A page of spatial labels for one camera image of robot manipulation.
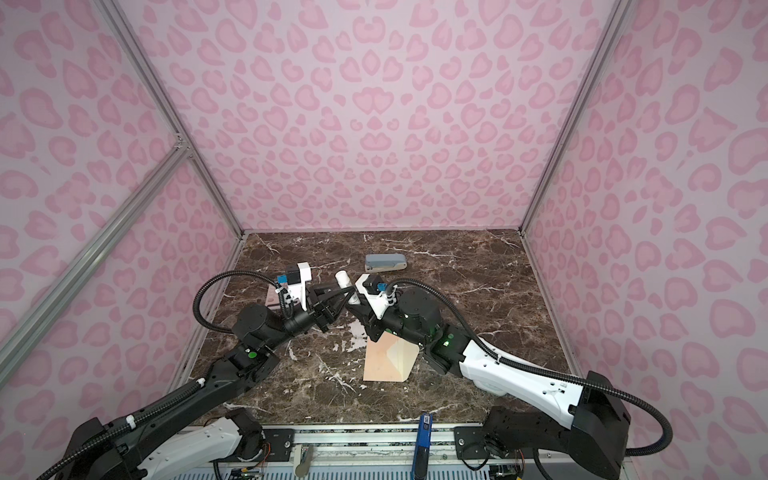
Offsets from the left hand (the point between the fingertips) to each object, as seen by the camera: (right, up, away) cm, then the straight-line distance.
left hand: (354, 288), depth 63 cm
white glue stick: (-2, +2, -1) cm, 3 cm away
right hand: (-1, -4, +3) cm, 5 cm away
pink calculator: (-32, -7, +35) cm, 48 cm away
